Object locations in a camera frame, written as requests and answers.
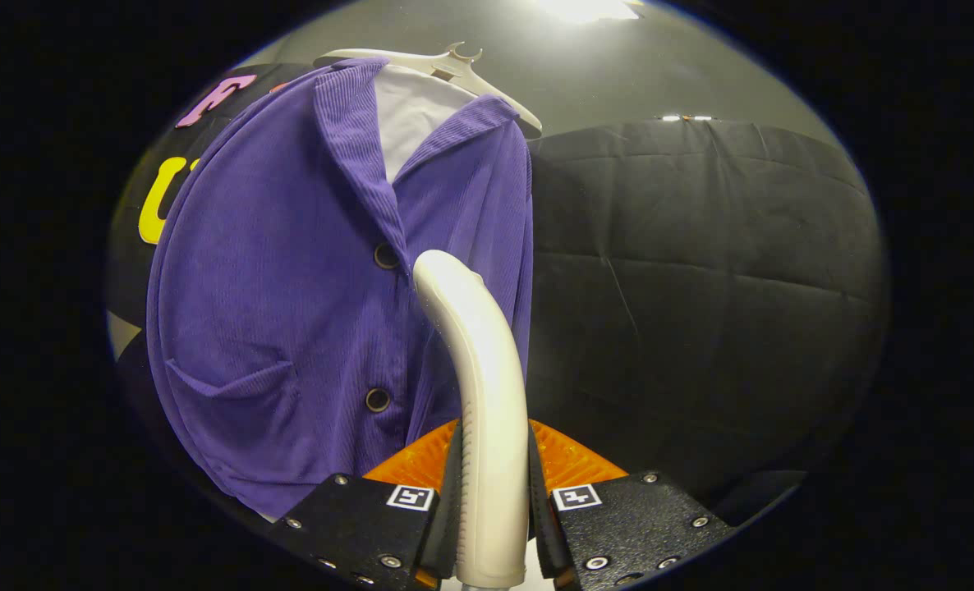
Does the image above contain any purple corduroy jacket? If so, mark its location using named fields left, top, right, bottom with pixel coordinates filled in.
left=146, top=57, right=535, bottom=520

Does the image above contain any white fabric panel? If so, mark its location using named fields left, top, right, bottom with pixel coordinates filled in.
left=374, top=66, right=478, bottom=183

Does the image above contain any large ceiling light panel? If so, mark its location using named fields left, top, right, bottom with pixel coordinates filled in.
left=536, top=0, right=644, bottom=24

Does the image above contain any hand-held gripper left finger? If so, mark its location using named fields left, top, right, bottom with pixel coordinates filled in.
left=267, top=420, right=465, bottom=591

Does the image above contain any grey cabinet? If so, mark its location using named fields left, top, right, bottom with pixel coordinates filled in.
left=108, top=310, right=145, bottom=362

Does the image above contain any white plastic clothes hanger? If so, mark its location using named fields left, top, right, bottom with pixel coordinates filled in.
left=315, top=43, right=544, bottom=136

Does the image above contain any white garment steamer head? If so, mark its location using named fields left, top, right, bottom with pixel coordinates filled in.
left=413, top=250, right=531, bottom=590

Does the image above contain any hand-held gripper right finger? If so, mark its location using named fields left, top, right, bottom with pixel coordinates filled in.
left=526, top=419, right=734, bottom=590

